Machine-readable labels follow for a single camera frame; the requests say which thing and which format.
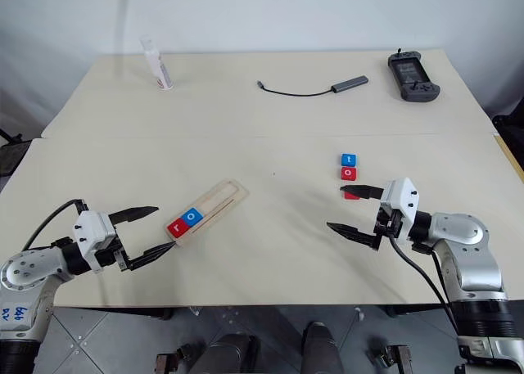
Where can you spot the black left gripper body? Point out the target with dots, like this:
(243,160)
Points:
(118,253)

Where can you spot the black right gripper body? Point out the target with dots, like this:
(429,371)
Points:
(387,224)

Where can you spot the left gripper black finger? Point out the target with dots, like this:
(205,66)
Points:
(133,213)
(151,254)

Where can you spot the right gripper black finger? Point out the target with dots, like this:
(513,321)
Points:
(364,191)
(354,233)

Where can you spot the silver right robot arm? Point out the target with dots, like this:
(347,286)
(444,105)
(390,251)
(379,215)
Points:
(471,251)

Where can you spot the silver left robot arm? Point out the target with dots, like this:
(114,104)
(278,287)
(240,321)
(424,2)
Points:
(24,271)

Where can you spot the red letter tile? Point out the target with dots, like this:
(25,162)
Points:
(178,228)
(349,173)

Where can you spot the blue letter tile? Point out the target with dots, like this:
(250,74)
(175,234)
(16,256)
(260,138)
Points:
(348,159)
(192,216)

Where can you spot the light wooden letter tray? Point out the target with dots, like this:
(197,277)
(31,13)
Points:
(223,200)

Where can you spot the dark rounded shape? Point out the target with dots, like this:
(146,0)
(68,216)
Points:
(229,355)
(321,349)

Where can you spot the black handheld remote controller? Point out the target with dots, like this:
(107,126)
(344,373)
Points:
(411,77)

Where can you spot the black stand beside table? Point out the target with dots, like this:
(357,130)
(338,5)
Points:
(12,153)

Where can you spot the white tube with red print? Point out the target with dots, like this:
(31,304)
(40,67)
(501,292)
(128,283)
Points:
(157,67)

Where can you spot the black equipment beside table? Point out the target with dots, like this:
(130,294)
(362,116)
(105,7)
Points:
(509,124)

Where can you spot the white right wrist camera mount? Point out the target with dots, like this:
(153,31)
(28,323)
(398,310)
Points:
(401,198)

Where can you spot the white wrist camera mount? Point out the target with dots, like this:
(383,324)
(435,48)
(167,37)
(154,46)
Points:
(401,198)
(92,231)

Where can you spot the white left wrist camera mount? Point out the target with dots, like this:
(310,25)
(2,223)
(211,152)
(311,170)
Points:
(92,231)

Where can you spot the dark metal bracket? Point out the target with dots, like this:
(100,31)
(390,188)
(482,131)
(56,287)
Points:
(391,357)
(176,359)

